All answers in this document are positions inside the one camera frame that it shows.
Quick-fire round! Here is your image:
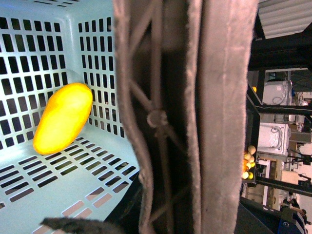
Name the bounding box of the left gripper dark finger tip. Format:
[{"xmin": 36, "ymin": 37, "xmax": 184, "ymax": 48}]
[{"xmin": 40, "ymin": 217, "xmax": 125, "ymax": 234}]

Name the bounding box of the yellow mango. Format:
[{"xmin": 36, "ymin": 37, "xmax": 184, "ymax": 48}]
[{"xmin": 33, "ymin": 83, "xmax": 93, "ymax": 155}]

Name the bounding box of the light blue plastic basket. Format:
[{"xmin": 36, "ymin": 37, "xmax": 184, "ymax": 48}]
[{"xmin": 0, "ymin": 0, "xmax": 139, "ymax": 234}]

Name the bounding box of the grey basket handle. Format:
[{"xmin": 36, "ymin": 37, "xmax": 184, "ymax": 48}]
[{"xmin": 113, "ymin": 0, "xmax": 258, "ymax": 234}]

